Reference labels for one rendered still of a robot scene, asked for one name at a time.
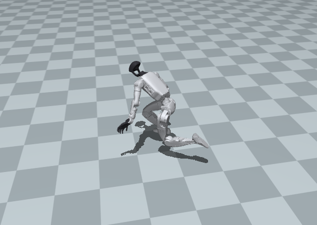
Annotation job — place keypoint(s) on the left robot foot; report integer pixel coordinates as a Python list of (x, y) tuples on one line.
[(199, 140)]

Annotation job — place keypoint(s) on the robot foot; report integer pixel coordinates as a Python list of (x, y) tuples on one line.
[(168, 130), (199, 140)]

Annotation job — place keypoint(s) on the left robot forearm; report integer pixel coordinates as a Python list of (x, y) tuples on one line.
[(132, 113)]

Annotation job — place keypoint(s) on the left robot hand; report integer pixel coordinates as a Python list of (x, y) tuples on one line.
[(123, 126)]

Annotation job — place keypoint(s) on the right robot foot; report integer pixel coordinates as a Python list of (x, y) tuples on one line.
[(168, 130)]

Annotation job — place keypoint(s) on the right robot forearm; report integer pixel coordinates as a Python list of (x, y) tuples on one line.
[(168, 94)]

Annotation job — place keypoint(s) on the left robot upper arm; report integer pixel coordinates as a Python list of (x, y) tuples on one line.
[(138, 85)]

